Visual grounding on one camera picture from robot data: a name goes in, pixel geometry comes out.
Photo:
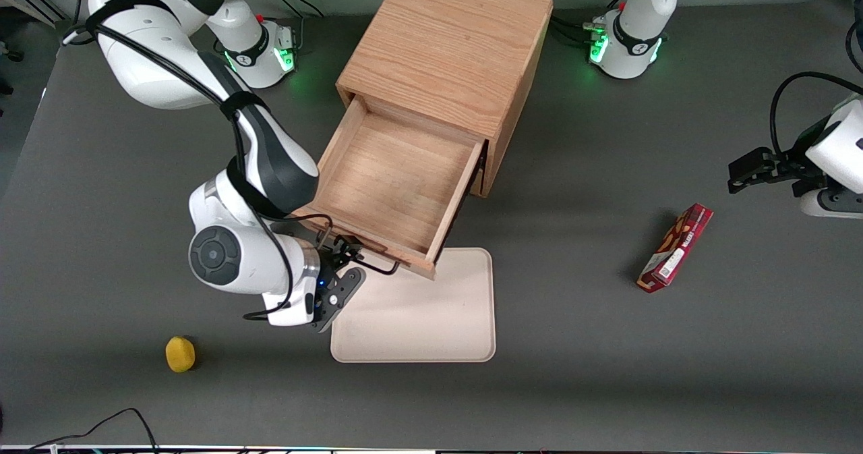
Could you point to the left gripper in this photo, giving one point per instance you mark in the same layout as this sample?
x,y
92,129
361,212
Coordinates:
x,y
790,168

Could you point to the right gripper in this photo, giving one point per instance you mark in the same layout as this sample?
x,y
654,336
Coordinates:
x,y
333,254

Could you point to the wooden drawer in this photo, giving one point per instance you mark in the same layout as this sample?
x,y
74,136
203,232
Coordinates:
x,y
398,177

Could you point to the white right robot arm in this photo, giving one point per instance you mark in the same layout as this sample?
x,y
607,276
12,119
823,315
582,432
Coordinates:
x,y
155,49

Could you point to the wooden drawer cabinet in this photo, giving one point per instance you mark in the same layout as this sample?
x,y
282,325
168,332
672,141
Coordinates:
x,y
445,42

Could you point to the beige plastic tray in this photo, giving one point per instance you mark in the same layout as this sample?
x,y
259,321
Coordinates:
x,y
418,312

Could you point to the red snack box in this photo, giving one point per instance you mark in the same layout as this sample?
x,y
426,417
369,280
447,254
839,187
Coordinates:
x,y
674,248

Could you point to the yellow lemon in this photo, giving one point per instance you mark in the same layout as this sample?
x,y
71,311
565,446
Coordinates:
x,y
180,354

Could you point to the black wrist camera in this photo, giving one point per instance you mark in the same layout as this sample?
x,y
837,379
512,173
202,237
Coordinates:
x,y
323,280

